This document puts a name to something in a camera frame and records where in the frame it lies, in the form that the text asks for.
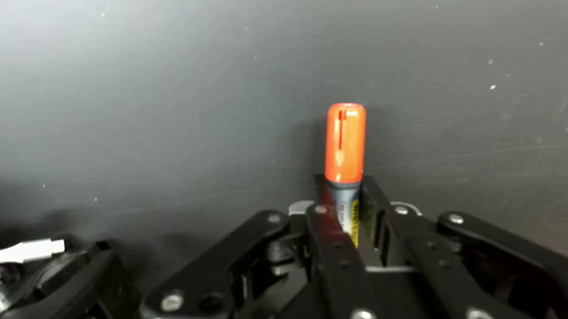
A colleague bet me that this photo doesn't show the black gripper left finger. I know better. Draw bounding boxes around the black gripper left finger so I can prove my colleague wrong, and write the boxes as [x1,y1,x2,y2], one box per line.
[141,209,385,319]

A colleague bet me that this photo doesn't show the grey marker pen orange cap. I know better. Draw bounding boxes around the grey marker pen orange cap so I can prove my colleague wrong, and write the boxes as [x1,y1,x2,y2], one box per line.
[325,103,368,245]

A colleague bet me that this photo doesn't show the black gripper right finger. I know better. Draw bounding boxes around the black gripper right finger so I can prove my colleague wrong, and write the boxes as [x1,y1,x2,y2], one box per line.
[361,178,568,319]

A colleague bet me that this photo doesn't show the black camera equipment pile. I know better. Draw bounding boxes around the black camera equipment pile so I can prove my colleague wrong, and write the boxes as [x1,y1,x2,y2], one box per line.
[0,238,141,319]

